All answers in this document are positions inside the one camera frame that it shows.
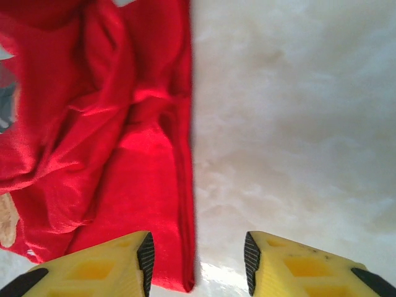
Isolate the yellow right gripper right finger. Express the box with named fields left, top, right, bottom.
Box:
left=243, top=230, right=396, bottom=297

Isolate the red t-shirt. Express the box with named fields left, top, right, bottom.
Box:
left=0, top=0, right=199, bottom=294

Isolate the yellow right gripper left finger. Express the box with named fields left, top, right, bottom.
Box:
left=0, top=230, right=155, bottom=297

